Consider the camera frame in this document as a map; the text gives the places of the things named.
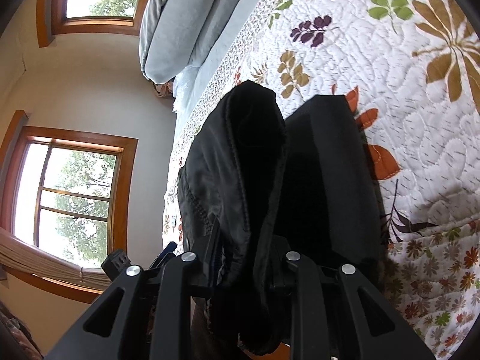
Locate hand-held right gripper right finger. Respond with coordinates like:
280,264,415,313
269,251,437,360

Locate floral and blue quilted bedspread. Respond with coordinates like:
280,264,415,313
161,0,480,360

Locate beige tied curtain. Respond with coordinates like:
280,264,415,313
0,227,110,292

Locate pile of clothes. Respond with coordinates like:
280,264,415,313
151,80,175,99

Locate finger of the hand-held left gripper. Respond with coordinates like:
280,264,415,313
101,249,131,281
151,241,178,269

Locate person's brown knit garment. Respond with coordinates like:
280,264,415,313
189,251,400,349

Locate light blue pillow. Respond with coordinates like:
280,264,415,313
184,0,256,70

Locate folded light blue duvet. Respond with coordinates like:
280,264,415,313
139,0,226,84

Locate black pants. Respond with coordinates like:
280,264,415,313
176,80,391,357

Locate arched wooden frame window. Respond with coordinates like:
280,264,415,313
0,110,139,304

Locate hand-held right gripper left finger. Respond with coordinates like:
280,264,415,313
45,225,226,360

